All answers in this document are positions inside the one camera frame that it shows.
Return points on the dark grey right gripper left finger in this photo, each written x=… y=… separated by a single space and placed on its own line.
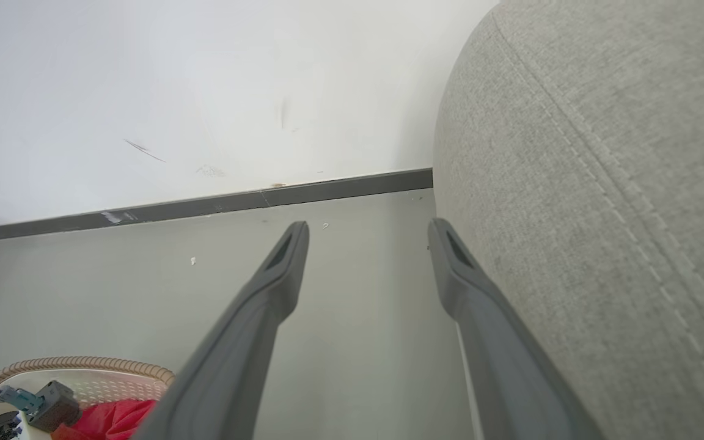
x=230 y=360

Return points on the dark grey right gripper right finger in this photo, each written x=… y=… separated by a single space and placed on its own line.
x=498 y=354

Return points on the red garment with white collar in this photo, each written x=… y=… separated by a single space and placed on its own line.
x=113 y=418

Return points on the cream laundry basket brown rim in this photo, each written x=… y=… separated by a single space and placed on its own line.
x=101 y=384

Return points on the grey fabric sofa seat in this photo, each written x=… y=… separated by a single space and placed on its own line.
x=602 y=183

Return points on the dark baseboard strip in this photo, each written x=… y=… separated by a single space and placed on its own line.
x=205 y=206

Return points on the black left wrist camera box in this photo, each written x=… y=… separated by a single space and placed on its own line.
x=58 y=403

